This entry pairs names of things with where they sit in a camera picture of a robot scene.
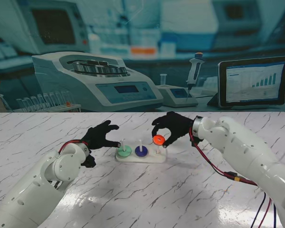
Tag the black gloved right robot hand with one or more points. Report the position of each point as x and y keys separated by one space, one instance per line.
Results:
x=178 y=126

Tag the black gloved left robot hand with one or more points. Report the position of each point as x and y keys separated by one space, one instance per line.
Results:
x=97 y=137

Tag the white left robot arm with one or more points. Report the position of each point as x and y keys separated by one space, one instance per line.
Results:
x=31 y=194

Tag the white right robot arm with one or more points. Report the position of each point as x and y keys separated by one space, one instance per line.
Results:
x=247 y=147

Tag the white three-rod tower base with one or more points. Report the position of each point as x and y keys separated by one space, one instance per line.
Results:
x=154 y=158

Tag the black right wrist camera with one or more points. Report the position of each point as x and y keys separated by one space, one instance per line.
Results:
x=196 y=142

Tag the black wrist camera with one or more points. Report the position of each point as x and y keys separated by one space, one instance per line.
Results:
x=88 y=162
x=196 y=142

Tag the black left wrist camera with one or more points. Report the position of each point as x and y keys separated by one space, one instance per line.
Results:
x=88 y=162

